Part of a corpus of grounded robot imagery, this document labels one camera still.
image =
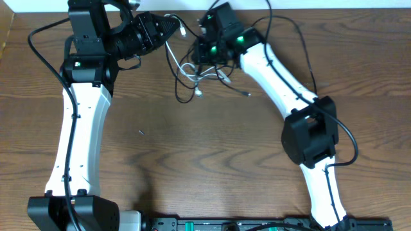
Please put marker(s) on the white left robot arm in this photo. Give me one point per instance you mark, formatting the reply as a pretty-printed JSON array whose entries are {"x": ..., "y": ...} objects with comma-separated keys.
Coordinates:
[{"x": 72, "y": 199}]

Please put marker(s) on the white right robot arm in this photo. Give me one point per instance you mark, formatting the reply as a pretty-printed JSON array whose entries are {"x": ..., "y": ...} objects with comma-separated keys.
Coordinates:
[{"x": 310, "y": 129}]

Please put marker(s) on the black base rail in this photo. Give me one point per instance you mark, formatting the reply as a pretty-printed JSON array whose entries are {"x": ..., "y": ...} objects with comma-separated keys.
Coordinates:
[{"x": 290, "y": 224}]

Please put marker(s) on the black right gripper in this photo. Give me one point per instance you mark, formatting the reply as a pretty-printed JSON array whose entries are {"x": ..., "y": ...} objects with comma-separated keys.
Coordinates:
[{"x": 201, "y": 56}]

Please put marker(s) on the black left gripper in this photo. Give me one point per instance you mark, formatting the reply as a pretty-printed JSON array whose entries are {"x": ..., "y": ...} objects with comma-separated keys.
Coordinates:
[{"x": 148, "y": 31}]

